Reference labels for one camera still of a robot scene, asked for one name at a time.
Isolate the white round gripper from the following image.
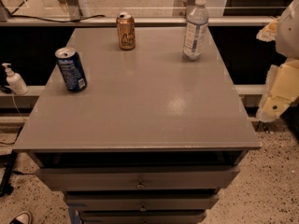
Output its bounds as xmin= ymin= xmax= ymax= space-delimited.
xmin=256 ymin=0 xmax=299 ymax=122

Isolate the clear blue-label plastic bottle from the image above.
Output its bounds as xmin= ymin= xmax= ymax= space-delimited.
xmin=183 ymin=0 xmax=209 ymax=61

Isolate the white pump sanitizer bottle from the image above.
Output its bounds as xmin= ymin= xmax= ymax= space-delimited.
xmin=2 ymin=63 xmax=29 ymax=95

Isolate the grey drawer cabinet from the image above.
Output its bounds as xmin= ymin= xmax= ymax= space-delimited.
xmin=12 ymin=26 xmax=263 ymax=224

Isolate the gold soda can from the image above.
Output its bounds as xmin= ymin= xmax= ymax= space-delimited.
xmin=116 ymin=12 xmax=135 ymax=50

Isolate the blue soda can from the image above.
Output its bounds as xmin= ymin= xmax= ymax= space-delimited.
xmin=55 ymin=47 xmax=87 ymax=92

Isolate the middle grey drawer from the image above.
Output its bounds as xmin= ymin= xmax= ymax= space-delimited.
xmin=65 ymin=192 xmax=219 ymax=212

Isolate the grey drawer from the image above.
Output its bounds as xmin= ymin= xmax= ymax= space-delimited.
xmin=36 ymin=165 xmax=239 ymax=191
xmin=65 ymin=192 xmax=219 ymax=212
xmin=80 ymin=210 xmax=206 ymax=224

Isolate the bottom grey drawer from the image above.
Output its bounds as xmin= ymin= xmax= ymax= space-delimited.
xmin=80 ymin=210 xmax=206 ymax=224

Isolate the top grey drawer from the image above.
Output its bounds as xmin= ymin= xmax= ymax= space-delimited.
xmin=36 ymin=165 xmax=239 ymax=191

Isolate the black stand leg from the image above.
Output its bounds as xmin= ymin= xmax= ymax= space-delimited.
xmin=0 ymin=151 xmax=17 ymax=197

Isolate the white shoe tip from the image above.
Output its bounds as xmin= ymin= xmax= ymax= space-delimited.
xmin=9 ymin=211 xmax=32 ymax=224

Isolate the black cable on ledge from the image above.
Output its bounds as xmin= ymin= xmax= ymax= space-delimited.
xmin=6 ymin=3 xmax=107 ymax=23

